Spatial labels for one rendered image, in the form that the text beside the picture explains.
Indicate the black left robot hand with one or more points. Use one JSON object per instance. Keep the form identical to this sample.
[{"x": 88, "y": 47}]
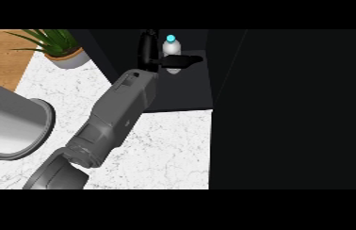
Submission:
[{"x": 150, "y": 51}]

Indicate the clear water bottle blue cap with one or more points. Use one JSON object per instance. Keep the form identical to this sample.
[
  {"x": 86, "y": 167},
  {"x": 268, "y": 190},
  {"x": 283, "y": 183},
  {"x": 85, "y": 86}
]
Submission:
[{"x": 172, "y": 47}]

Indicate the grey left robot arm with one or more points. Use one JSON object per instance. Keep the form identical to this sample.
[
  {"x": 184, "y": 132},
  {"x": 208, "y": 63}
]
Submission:
[{"x": 122, "y": 108}]

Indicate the dark grey open cabinet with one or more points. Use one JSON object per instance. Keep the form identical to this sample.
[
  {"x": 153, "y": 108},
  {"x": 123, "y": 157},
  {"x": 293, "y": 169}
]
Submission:
[{"x": 185, "y": 92}]

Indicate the large dark grey cabinet door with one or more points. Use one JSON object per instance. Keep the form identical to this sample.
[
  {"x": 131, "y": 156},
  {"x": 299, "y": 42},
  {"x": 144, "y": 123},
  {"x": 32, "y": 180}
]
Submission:
[{"x": 283, "y": 114}]

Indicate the grey plant pot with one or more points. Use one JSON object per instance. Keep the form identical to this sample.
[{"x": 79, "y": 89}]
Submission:
[{"x": 70, "y": 60}]

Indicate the green leafy plant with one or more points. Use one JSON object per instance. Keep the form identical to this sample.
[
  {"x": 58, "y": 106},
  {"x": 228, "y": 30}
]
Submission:
[{"x": 57, "y": 40}]

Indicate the grey metal pot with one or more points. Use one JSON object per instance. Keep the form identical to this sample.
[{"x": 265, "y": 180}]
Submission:
[{"x": 21, "y": 127}]

